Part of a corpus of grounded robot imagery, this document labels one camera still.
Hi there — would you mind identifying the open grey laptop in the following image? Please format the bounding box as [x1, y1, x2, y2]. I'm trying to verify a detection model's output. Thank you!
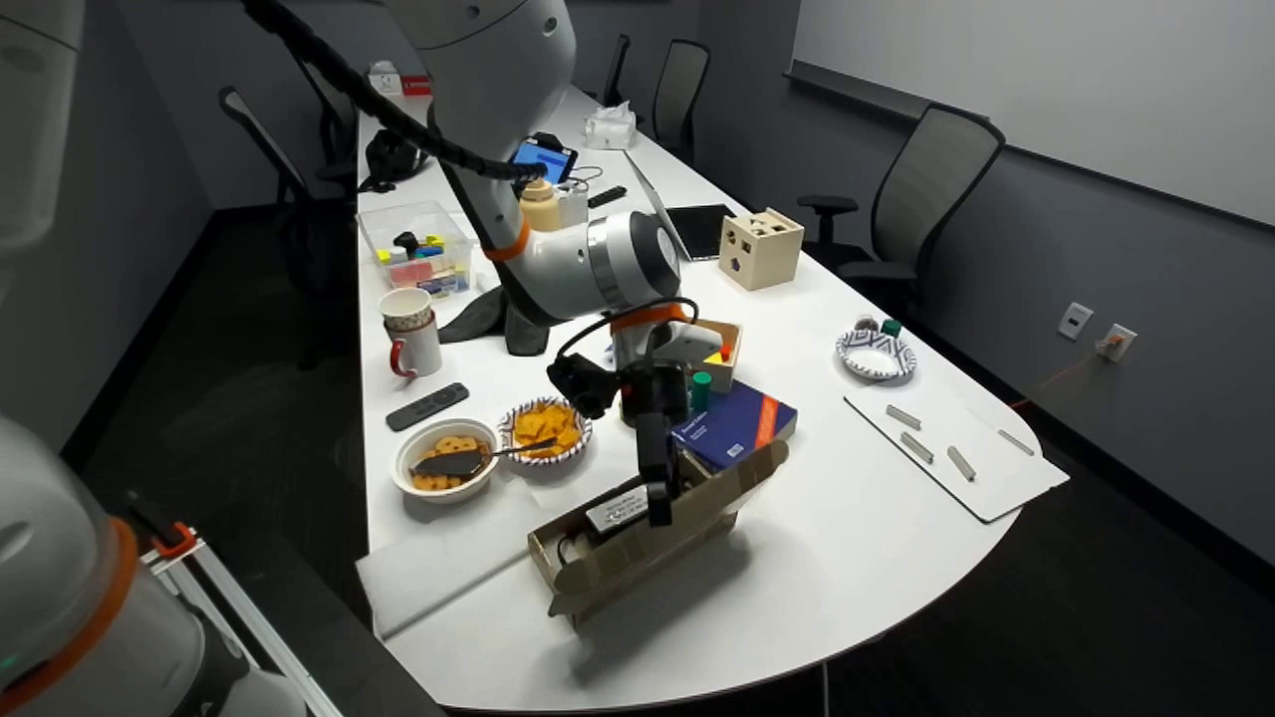
[622, 148, 739, 262]

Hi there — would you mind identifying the small bowl with orange snacks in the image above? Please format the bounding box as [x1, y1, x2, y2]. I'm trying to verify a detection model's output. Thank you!
[497, 396, 594, 469]

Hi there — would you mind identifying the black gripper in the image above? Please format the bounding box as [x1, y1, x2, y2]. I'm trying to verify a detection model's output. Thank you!
[617, 356, 698, 535]

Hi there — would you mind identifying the dark spoon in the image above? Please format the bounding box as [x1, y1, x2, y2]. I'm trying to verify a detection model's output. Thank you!
[412, 434, 562, 488]

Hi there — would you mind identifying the white tissue box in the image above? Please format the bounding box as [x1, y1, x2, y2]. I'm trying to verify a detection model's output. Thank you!
[589, 95, 640, 150]

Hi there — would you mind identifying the cream plastic bottle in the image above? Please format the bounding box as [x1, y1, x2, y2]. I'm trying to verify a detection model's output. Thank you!
[516, 174, 571, 238]

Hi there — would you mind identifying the blue book with orange stripe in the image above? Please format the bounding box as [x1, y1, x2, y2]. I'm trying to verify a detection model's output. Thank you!
[667, 379, 800, 480]

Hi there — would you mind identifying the white mug with red handle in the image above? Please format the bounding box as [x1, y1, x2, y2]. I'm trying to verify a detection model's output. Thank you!
[380, 284, 447, 381]

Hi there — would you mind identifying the grey mesh office chair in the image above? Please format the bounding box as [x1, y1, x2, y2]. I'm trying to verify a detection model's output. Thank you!
[648, 35, 712, 154]
[792, 103, 1010, 323]

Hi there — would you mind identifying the beige wall outlet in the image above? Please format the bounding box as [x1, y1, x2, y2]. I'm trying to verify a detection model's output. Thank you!
[1092, 319, 1139, 367]

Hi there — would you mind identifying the small wooden tray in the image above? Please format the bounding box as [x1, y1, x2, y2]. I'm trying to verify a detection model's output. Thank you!
[663, 314, 745, 401]

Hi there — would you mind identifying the flat white board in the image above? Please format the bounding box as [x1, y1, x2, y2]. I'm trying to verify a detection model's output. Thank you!
[842, 361, 1073, 531]

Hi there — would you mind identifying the white bowl with cereal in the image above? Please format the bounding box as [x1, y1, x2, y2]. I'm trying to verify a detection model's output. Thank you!
[392, 416, 508, 506]

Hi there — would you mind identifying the black office chair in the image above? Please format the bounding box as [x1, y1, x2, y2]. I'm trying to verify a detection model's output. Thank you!
[214, 84, 364, 296]

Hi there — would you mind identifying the coiled white cable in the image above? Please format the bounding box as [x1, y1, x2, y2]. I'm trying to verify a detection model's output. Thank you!
[832, 323, 919, 392]

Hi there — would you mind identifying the white stand with red clamp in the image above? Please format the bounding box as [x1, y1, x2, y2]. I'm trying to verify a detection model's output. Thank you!
[137, 517, 344, 717]

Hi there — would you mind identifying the black remote control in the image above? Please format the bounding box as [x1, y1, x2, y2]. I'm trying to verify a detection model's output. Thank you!
[383, 379, 474, 434]

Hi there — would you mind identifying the wall mounted whiteboard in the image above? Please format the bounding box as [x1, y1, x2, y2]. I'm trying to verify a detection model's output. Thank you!
[789, 0, 1275, 231]

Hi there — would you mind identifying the clear plastic bin with toys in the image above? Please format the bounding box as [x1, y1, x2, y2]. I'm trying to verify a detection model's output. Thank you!
[359, 197, 480, 300]

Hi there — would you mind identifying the blue screen tablet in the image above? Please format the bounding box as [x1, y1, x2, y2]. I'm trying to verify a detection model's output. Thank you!
[512, 137, 581, 191]

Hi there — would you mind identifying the wooden cube with holes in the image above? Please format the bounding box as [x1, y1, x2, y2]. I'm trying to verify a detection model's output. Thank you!
[718, 209, 808, 296]

